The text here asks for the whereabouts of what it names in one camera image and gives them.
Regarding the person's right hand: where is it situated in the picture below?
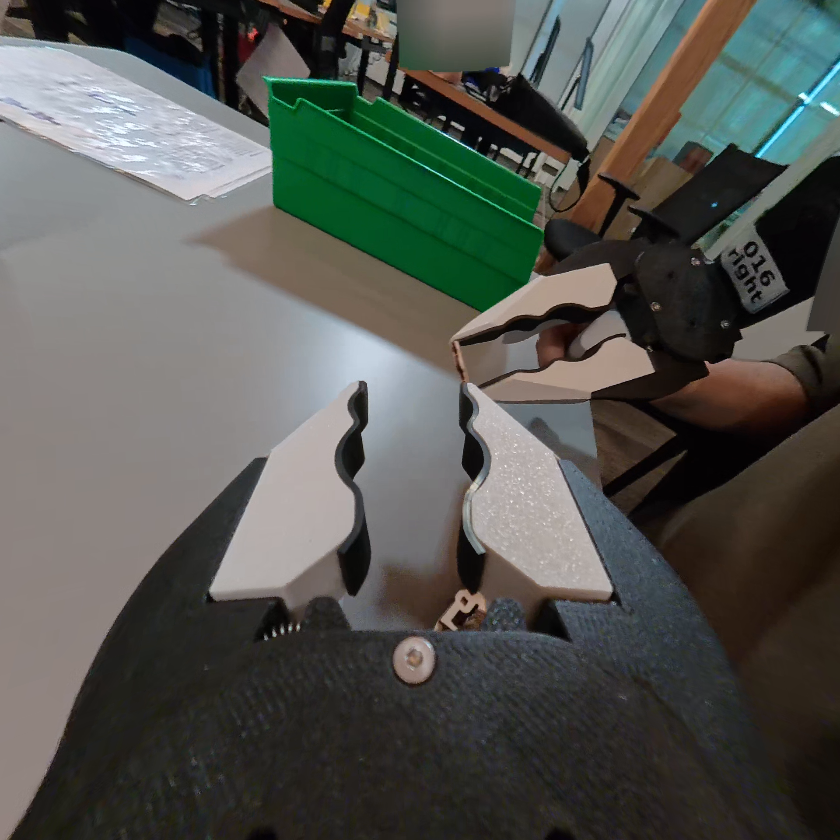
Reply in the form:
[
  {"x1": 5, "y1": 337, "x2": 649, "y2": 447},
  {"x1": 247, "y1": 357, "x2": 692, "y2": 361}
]
[{"x1": 535, "y1": 320, "x2": 586, "y2": 370}]

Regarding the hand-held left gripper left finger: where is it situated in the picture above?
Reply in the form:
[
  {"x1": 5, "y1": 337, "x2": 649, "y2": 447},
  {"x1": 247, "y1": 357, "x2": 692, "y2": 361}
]
[{"x1": 209, "y1": 381, "x2": 373, "y2": 601}]

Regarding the stack of printed papers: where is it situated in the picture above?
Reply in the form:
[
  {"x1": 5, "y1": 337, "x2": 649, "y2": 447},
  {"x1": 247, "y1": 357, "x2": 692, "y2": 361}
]
[{"x1": 0, "y1": 46, "x2": 274, "y2": 203}]

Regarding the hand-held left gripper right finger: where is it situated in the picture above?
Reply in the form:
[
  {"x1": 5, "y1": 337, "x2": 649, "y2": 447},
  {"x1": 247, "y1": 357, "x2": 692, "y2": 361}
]
[{"x1": 456, "y1": 382, "x2": 616, "y2": 603}]

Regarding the wooden puzzle model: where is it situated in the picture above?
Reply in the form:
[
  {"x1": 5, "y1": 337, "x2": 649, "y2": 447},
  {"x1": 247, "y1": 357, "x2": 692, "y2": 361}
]
[{"x1": 433, "y1": 589, "x2": 491, "y2": 633}]

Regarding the wooden post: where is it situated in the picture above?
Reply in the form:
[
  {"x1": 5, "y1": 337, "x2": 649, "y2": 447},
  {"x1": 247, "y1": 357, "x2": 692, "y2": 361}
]
[{"x1": 570, "y1": 0, "x2": 757, "y2": 232}]

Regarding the green plastic bin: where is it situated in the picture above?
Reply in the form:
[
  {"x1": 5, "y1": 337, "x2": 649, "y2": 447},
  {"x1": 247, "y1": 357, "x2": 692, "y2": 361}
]
[{"x1": 262, "y1": 75, "x2": 546, "y2": 313}]

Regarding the grey card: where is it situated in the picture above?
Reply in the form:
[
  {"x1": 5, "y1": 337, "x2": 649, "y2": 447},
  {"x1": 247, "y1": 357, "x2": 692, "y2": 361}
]
[{"x1": 235, "y1": 26, "x2": 311, "y2": 103}]

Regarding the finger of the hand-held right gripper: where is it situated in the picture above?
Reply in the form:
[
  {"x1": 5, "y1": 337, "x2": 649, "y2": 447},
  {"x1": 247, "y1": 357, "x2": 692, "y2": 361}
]
[
  {"x1": 450, "y1": 262, "x2": 623, "y2": 349},
  {"x1": 459, "y1": 333, "x2": 657, "y2": 404}
]

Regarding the black bag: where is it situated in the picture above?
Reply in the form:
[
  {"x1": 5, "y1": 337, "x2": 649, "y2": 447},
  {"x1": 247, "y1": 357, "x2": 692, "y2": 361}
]
[{"x1": 492, "y1": 72, "x2": 592, "y2": 160}]

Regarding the grey desk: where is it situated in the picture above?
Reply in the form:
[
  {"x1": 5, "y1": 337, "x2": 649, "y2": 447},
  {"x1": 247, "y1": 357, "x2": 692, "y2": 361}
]
[{"x1": 0, "y1": 36, "x2": 599, "y2": 834}]

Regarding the wooden background table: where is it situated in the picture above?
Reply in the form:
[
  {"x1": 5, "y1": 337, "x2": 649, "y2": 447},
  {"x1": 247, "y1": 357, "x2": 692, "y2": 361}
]
[{"x1": 259, "y1": 0, "x2": 573, "y2": 166}]

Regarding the black office chair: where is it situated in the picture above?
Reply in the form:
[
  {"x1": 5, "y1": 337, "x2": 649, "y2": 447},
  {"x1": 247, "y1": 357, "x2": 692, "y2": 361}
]
[{"x1": 545, "y1": 144, "x2": 788, "y2": 263}]

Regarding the person's right forearm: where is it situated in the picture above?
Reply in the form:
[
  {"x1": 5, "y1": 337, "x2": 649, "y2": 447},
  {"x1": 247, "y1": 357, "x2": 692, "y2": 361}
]
[{"x1": 656, "y1": 335, "x2": 840, "y2": 432}]

